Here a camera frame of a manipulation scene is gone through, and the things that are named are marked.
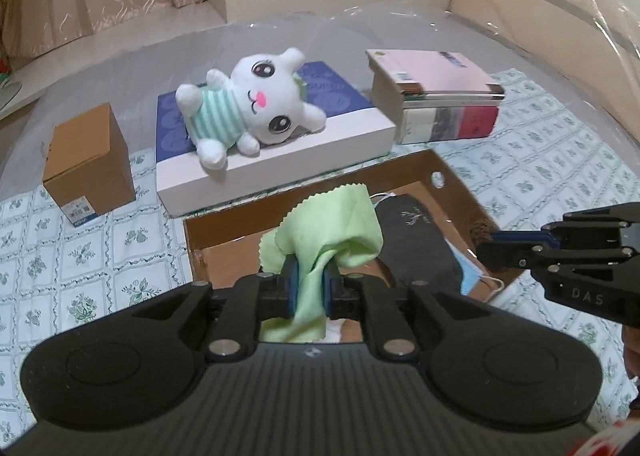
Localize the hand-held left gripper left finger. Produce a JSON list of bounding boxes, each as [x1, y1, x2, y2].
[[127, 258, 301, 362]]

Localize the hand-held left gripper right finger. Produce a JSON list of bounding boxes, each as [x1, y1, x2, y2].
[[322, 261, 501, 362]]

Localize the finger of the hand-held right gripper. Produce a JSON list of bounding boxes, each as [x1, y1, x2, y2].
[[475, 230, 640, 282], [542, 202, 640, 249]]

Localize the brown cloth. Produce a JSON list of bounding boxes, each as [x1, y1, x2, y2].
[[467, 218, 496, 244]]

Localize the blue face mask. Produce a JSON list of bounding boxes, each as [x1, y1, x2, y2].
[[372, 192, 506, 298]]

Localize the cardboard tray box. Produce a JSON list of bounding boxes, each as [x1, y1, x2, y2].
[[182, 148, 526, 343]]

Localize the green microfiber cloth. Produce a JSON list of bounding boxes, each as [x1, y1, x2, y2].
[[259, 183, 385, 343]]

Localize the black glasses case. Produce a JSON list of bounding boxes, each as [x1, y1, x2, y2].
[[374, 193, 473, 294]]

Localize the blue and white flat box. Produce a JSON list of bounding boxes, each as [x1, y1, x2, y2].
[[155, 61, 396, 217]]

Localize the stack of books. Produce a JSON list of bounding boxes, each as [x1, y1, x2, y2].
[[370, 73, 501, 146]]

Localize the person's red patterned clothing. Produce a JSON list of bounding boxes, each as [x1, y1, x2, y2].
[[565, 416, 640, 456]]

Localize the thin white book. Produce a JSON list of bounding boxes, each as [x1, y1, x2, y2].
[[400, 88, 506, 110]]

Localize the white bunny plush toy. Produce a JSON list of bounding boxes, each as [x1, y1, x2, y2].
[[175, 47, 328, 171]]

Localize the small closed cardboard box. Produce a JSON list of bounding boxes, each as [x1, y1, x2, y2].
[[41, 102, 137, 228]]

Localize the plastic wrapped beige board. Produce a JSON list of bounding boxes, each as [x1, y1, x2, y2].
[[450, 0, 640, 87]]

